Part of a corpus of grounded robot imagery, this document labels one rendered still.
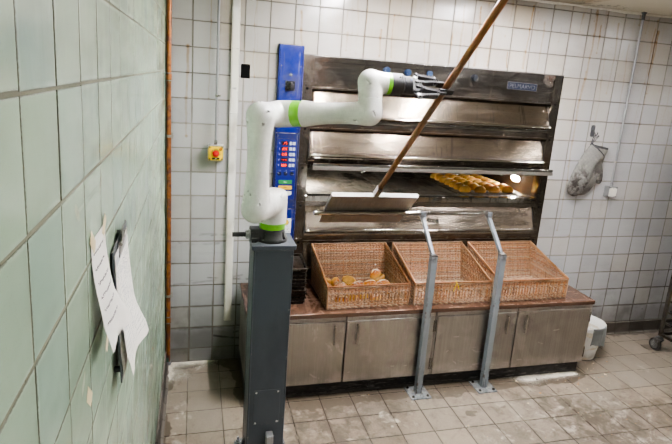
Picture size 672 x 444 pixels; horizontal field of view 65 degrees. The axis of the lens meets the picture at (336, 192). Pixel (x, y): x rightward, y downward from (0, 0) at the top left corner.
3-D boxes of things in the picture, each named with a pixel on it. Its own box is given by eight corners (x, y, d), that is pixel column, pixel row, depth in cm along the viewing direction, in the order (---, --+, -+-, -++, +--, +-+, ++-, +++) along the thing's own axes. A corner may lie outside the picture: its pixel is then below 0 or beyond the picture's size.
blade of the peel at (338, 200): (418, 197, 320) (417, 193, 321) (332, 196, 305) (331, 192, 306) (398, 222, 350) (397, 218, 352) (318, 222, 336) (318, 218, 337)
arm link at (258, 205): (234, 223, 228) (239, 100, 216) (253, 215, 243) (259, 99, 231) (260, 229, 224) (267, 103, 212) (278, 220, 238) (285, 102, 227)
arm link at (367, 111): (298, 98, 227) (308, 102, 237) (297, 125, 227) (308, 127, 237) (378, 96, 213) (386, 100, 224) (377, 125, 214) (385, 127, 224)
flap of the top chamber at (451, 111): (311, 118, 341) (311, 88, 343) (547, 130, 388) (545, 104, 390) (312, 116, 337) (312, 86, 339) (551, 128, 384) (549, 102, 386)
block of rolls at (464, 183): (428, 177, 456) (428, 170, 454) (477, 178, 468) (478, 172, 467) (461, 193, 398) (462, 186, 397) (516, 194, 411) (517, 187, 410)
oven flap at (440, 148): (309, 157, 346) (308, 128, 349) (542, 164, 393) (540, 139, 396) (310, 155, 342) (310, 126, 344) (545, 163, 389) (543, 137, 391)
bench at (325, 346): (237, 358, 367) (239, 281, 354) (535, 337, 430) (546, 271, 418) (243, 407, 314) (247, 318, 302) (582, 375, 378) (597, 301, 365)
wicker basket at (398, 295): (307, 280, 364) (309, 242, 358) (382, 277, 380) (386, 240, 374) (325, 311, 319) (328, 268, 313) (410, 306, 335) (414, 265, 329)
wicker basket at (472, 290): (387, 277, 381) (390, 241, 375) (457, 275, 395) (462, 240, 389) (412, 306, 335) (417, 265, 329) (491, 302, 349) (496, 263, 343)
